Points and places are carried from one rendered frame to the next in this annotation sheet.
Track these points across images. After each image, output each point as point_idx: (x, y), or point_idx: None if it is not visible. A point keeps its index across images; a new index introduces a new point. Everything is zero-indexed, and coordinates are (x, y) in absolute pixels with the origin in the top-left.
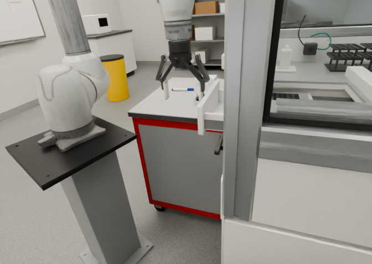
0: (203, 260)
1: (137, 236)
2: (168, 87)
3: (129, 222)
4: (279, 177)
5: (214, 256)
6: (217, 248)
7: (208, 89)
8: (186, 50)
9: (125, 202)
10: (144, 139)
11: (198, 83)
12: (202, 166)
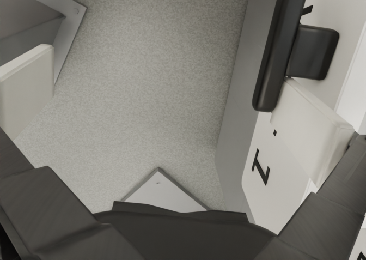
0: (183, 20)
1: (53, 21)
2: (26, 74)
3: (34, 35)
4: None
5: (201, 11)
6: None
7: (364, 44)
8: None
9: (10, 44)
10: None
11: (317, 188)
12: None
